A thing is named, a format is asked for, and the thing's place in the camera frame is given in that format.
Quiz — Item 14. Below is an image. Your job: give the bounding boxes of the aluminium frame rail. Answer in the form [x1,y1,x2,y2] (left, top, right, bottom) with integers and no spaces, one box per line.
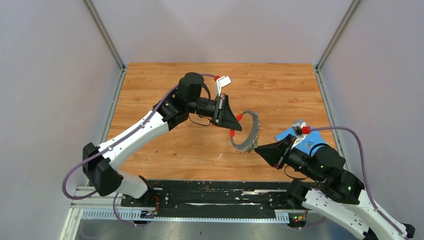
[70,186,373,214]

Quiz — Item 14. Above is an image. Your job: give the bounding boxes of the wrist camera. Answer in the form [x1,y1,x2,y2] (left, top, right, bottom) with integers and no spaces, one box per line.
[214,75,232,97]
[291,119,307,148]

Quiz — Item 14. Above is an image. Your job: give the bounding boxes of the white slotted cable duct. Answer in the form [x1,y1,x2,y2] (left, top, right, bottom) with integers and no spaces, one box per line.
[81,210,290,223]

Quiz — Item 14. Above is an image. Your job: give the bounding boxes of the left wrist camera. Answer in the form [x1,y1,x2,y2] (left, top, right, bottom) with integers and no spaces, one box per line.
[214,75,232,97]

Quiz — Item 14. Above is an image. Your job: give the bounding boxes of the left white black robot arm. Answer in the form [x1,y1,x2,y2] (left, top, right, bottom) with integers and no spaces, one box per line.
[82,72,243,207]

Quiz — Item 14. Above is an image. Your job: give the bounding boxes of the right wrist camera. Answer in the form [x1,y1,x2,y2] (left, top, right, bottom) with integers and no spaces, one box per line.
[291,119,307,148]

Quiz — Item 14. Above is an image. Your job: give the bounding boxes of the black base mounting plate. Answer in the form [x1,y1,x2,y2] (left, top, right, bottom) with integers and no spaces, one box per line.
[119,180,320,220]

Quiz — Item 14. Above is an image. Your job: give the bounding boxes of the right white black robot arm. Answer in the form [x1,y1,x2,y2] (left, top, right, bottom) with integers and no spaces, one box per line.
[254,134,416,240]

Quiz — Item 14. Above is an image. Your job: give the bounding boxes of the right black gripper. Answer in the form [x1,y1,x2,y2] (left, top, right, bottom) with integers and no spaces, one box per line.
[253,132,323,182]

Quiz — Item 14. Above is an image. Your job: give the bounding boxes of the blue patterned pouch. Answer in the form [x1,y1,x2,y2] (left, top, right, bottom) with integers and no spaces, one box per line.
[274,127,327,154]

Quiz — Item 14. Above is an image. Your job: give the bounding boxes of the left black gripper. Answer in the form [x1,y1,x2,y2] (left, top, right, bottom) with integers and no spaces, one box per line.
[187,93,242,131]

